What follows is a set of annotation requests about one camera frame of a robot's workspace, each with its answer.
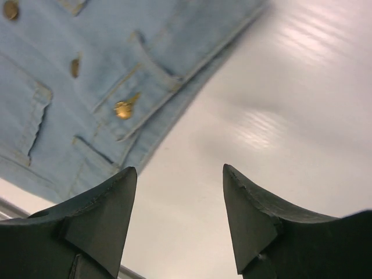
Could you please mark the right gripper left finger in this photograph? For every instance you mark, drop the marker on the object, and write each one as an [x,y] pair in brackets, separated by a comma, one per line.
[82,237]

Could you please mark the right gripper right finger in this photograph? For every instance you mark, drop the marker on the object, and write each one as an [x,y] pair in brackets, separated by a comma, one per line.
[273,238]

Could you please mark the light blue denim skirt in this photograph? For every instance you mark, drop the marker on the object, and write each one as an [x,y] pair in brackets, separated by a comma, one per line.
[91,87]

